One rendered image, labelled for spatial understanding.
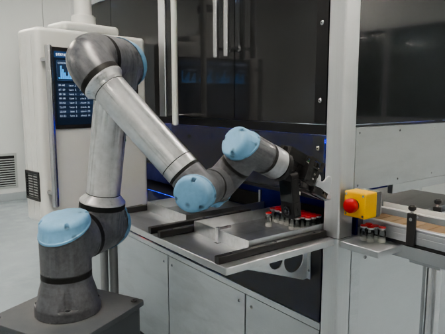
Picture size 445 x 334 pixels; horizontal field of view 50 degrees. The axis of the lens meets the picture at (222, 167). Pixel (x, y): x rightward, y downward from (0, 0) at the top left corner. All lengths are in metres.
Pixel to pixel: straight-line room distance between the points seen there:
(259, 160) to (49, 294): 0.55
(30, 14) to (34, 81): 4.84
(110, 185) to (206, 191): 0.36
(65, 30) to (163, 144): 1.10
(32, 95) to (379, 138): 1.26
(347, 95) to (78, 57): 0.73
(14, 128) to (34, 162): 4.64
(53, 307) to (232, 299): 0.88
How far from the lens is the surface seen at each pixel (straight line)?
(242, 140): 1.00
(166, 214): 1.65
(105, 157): 1.19
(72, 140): 1.97
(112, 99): 1.01
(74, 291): 1.15
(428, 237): 1.39
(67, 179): 1.98
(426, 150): 1.76
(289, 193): 1.13
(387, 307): 1.74
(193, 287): 2.09
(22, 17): 6.73
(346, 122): 1.39
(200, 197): 0.92
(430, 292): 1.48
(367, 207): 1.35
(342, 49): 1.38
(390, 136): 1.57
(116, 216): 1.23
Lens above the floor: 1.28
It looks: 8 degrees down
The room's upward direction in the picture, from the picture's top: straight up
